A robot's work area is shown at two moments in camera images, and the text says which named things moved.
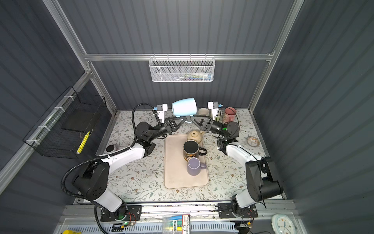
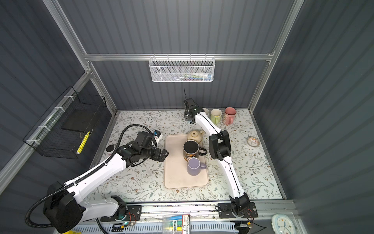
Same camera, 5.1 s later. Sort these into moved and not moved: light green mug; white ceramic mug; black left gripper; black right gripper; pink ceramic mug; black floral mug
Moved: black right gripper; black left gripper
Not moved: light green mug; black floral mug; white ceramic mug; pink ceramic mug
